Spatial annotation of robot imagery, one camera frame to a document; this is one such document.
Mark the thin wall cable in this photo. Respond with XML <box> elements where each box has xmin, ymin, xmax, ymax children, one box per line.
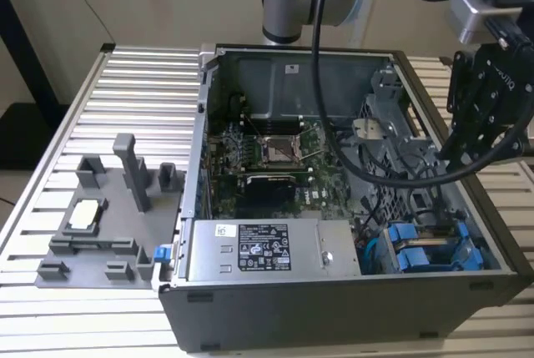
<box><xmin>58</xmin><ymin>0</ymin><xmax>117</xmax><ymax>45</ymax></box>

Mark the silver power supply unit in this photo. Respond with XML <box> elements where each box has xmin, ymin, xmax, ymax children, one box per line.
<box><xmin>186</xmin><ymin>219</ymin><xmax>362</xmax><ymax>282</ymax></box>

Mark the CPU chip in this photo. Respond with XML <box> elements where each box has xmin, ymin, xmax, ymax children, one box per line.
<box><xmin>68</xmin><ymin>199</ymin><xmax>102</xmax><ymax>229</ymax></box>

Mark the blue wire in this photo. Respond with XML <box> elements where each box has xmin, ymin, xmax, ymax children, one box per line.
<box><xmin>359</xmin><ymin>235</ymin><xmax>380</xmax><ymax>275</ymax></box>

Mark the black furniture frame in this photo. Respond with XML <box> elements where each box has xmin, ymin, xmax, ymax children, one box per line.
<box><xmin>0</xmin><ymin>0</ymin><xmax>74</xmax><ymax>172</ymax></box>

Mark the CPU socket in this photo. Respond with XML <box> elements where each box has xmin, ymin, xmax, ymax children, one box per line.
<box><xmin>258</xmin><ymin>134</ymin><xmax>305</xmax><ymax>166</ymax></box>

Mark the open black PC case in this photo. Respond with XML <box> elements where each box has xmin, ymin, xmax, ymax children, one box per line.
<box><xmin>157</xmin><ymin>43</ymin><xmax>534</xmax><ymax>353</ymax></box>

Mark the grey parts rack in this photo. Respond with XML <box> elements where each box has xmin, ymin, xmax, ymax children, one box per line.
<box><xmin>36</xmin><ymin>132</ymin><xmax>187</xmax><ymax>290</ymax></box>

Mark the blue case latch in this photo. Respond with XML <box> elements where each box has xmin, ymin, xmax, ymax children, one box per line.
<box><xmin>153</xmin><ymin>245</ymin><xmax>174</xmax><ymax>265</ymax></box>

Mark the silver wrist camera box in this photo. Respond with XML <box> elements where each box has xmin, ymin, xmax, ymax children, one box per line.
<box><xmin>449</xmin><ymin>0</ymin><xmax>525</xmax><ymax>45</ymax></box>

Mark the green motherboard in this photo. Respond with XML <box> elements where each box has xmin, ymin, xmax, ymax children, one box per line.
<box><xmin>207</xmin><ymin>119</ymin><xmax>365</xmax><ymax>220</ymax></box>

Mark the hard disk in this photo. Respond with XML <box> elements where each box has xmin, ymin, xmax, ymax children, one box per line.
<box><xmin>385</xmin><ymin>220</ymin><xmax>486</xmax><ymax>273</ymax></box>

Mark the disk bay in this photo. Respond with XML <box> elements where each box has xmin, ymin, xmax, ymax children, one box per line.
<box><xmin>383</xmin><ymin>207</ymin><xmax>487</xmax><ymax>273</ymax></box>

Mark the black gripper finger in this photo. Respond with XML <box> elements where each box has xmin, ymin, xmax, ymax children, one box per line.
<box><xmin>436</xmin><ymin>52</ymin><xmax>475</xmax><ymax>159</ymax></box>
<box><xmin>446</xmin><ymin>111</ymin><xmax>522</xmax><ymax>172</ymax></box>

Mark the black disk wire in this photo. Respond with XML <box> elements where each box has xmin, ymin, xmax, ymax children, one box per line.
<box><xmin>406</xmin><ymin>153</ymin><xmax>459</xmax><ymax>229</ymax></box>

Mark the black graphics card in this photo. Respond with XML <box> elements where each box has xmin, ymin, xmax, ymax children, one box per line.
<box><xmin>235</xmin><ymin>172</ymin><xmax>310</xmax><ymax>219</ymax></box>

